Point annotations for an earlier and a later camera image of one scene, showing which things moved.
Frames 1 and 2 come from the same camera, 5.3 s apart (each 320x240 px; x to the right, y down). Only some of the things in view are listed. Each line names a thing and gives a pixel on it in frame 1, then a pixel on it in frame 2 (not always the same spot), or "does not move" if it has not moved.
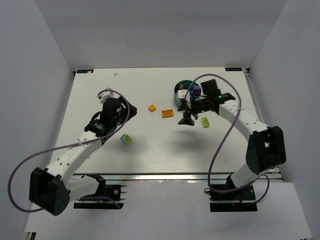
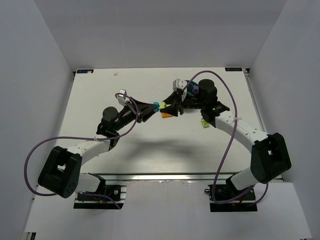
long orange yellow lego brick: x=168 y=113 does not move
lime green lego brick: x=126 y=139 → x=162 y=105
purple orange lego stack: x=197 y=90 does not move
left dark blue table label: x=85 y=71 does not move
